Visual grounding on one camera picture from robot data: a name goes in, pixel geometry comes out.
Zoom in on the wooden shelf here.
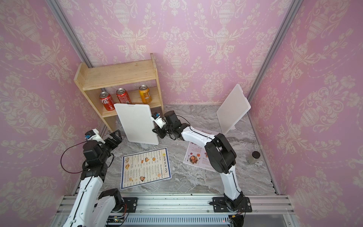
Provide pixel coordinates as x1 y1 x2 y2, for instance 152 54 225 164
74 54 164 132

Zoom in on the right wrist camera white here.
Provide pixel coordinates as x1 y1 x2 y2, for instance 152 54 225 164
151 112 166 129

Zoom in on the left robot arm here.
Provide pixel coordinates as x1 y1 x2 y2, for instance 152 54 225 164
63 129 127 227

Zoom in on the aluminium rail frame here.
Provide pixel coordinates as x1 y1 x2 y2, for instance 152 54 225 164
51 193 298 227

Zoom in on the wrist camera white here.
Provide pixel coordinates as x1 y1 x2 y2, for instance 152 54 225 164
85 129 105 144
151 112 166 129

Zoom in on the orange soda can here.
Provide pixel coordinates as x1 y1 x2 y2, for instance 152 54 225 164
139 85 152 104

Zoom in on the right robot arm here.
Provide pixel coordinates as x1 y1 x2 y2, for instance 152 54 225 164
151 111 248 211

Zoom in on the blue-bordered dim sum menu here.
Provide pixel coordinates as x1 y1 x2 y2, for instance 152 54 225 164
121 148 172 189

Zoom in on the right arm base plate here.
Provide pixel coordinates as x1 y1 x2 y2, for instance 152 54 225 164
209 196 252 213

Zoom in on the small jar with black lid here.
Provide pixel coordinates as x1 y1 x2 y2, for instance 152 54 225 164
246 151 261 165

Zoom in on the small circuit board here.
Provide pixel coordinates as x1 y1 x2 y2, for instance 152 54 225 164
107 216 125 223

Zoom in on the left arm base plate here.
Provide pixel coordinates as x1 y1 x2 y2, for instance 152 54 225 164
112 197 138 214

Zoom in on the pink special menu sheet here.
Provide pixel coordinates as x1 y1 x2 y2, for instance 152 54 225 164
182 127 217 172

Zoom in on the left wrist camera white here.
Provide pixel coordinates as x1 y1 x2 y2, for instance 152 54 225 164
85 129 105 144

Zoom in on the red soda can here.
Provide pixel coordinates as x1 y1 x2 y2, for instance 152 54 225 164
116 88 131 104

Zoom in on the white acrylic menu rack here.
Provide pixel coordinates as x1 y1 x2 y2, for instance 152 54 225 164
114 103 159 145

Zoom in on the red cola can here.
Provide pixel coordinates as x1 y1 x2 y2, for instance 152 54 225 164
99 91 115 111

